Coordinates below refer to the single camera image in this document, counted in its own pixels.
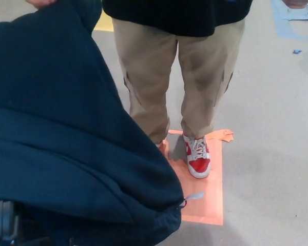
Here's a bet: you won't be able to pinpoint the person's right hand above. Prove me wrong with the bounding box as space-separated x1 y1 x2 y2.
25 0 56 5

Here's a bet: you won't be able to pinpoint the person's left hand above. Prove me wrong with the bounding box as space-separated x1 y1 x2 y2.
284 0 308 9

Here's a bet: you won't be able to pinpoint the black sweater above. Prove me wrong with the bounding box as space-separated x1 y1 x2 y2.
102 0 252 38

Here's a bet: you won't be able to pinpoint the blue floor tape patch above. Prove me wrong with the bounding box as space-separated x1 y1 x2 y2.
271 0 308 41

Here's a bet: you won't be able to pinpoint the yellow floor tape patch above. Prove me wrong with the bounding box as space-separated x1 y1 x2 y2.
93 22 115 31

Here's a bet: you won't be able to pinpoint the khaki cargo trousers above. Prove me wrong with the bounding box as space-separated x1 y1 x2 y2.
112 17 246 146

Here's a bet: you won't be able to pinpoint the dark teal coat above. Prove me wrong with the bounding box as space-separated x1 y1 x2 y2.
0 0 205 246

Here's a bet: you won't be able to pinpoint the orange floor tape square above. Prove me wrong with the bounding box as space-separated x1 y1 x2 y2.
161 129 234 226

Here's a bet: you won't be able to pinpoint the person's left red white sneaker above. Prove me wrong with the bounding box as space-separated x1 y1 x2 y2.
182 133 211 179

